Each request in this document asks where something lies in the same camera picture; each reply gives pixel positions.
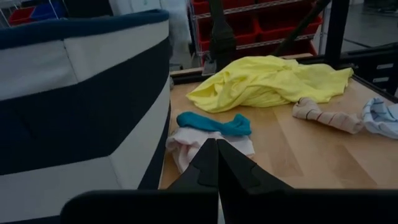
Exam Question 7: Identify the white sock green stripes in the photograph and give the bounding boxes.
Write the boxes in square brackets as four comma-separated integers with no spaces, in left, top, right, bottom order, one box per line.
[361,97,398,140]

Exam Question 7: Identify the shelf with blue bins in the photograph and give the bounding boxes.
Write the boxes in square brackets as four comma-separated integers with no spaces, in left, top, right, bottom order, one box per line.
[0,0,68,27]

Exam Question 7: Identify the beige striped sock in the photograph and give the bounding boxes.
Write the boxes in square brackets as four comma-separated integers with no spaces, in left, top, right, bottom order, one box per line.
[292,97,364,134]

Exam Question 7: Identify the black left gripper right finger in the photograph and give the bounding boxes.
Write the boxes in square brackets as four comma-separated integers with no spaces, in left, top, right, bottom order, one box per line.
[217,139,293,191]

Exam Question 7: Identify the pale pink knit garment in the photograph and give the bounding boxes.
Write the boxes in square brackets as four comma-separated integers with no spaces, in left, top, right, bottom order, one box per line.
[165,126,256,174]

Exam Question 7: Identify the yellow shirt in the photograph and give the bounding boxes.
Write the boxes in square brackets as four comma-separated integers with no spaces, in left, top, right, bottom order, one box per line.
[185,55,354,113]

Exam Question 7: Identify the teal sock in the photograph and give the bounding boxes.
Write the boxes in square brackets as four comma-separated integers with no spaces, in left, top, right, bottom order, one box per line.
[176,111,252,137]

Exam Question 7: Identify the navy white striped fabric bin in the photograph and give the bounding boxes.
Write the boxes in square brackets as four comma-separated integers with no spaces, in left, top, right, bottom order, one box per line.
[0,9,172,224]

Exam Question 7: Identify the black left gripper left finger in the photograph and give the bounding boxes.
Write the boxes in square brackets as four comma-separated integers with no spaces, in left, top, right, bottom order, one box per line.
[167,138,218,191]

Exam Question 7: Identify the wire shelf with red bins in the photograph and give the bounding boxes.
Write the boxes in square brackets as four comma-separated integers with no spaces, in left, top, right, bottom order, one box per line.
[188,0,324,65]

